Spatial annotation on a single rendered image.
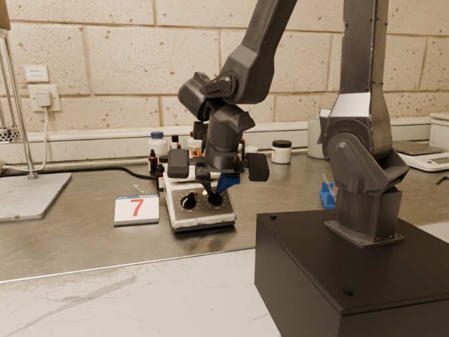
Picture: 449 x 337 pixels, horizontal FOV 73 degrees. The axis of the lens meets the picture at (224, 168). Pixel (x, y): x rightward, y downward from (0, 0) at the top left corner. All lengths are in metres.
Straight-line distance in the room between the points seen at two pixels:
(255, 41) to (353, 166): 0.22
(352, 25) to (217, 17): 0.83
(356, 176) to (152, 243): 0.38
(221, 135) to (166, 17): 0.72
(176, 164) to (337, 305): 0.36
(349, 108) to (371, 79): 0.04
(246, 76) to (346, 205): 0.21
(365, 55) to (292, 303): 0.27
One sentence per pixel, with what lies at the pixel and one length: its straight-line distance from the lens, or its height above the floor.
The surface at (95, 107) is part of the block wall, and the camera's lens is 1.15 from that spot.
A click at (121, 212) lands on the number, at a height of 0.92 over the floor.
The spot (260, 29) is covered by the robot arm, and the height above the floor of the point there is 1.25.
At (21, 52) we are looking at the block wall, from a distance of 1.19.
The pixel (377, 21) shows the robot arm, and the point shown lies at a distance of 0.38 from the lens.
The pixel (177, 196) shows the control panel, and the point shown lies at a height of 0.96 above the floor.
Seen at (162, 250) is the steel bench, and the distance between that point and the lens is 0.56.
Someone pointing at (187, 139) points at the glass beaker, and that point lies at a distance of 0.68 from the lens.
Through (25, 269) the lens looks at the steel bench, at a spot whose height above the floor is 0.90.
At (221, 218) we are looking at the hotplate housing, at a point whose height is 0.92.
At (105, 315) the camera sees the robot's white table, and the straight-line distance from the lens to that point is 0.46.
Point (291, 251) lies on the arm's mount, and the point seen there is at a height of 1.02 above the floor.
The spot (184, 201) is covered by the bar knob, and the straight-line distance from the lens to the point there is 0.60.
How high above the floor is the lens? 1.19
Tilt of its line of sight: 17 degrees down
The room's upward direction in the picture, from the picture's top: straight up
